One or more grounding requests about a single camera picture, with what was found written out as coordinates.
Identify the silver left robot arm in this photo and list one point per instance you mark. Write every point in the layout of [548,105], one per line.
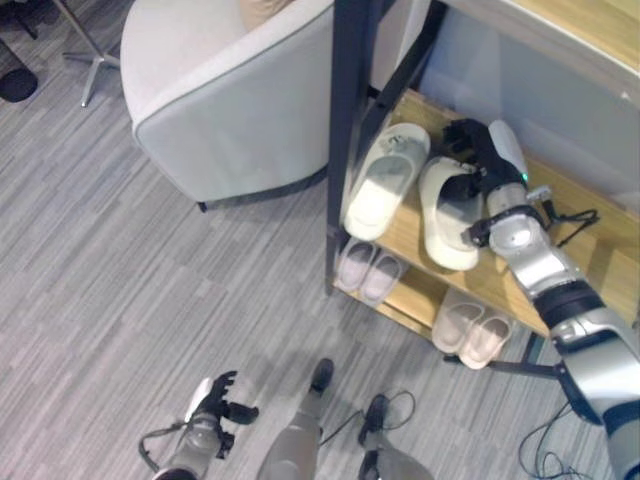
[192,442]

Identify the cream slipper with grey stains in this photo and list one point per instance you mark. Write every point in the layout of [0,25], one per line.
[385,185]

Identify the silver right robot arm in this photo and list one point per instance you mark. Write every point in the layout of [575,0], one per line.
[560,300]

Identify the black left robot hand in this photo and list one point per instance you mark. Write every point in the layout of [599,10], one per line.
[220,395]

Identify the wooden shoe rack black frame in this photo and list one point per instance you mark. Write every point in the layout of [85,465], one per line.
[350,125]

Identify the chrome chair base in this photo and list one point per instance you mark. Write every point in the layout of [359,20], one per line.
[92,55]

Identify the white armchair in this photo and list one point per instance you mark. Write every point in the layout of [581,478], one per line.
[225,95]

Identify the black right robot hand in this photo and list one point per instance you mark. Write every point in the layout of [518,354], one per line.
[487,150]

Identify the pale pink slipper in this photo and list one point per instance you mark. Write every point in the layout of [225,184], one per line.
[382,277]
[354,265]

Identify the black office chair base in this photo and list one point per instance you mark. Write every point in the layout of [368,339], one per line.
[17,82]

